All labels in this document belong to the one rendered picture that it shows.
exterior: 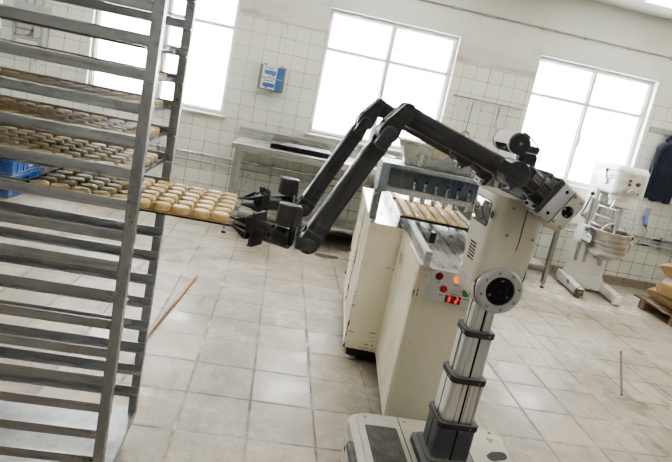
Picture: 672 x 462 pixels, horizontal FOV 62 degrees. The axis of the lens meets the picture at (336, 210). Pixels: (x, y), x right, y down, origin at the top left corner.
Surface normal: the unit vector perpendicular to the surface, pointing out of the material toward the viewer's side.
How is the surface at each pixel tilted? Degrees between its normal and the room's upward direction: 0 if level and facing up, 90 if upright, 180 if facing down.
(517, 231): 90
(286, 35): 90
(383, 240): 90
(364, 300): 90
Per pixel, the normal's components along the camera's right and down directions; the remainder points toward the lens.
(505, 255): 0.05, 0.39
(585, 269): -0.06, 0.18
